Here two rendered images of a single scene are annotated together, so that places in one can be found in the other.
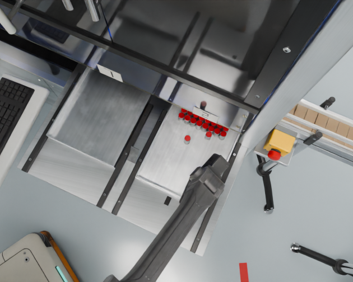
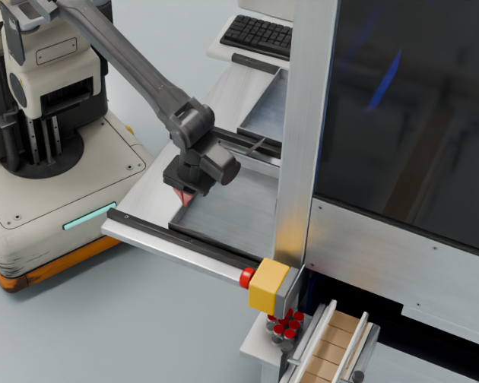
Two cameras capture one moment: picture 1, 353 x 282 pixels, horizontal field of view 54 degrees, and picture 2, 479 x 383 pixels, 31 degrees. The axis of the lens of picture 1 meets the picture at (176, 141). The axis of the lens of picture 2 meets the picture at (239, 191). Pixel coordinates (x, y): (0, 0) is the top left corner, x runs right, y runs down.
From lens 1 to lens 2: 1.38 m
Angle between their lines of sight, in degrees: 47
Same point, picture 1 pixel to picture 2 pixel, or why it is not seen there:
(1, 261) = (130, 143)
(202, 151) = (264, 232)
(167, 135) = not seen: hidden behind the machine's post
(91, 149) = (263, 115)
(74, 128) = not seen: hidden behind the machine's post
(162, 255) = (104, 30)
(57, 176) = (226, 87)
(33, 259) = (129, 174)
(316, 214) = not seen: outside the picture
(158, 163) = (244, 182)
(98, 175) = (226, 122)
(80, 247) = (142, 266)
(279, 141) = (267, 270)
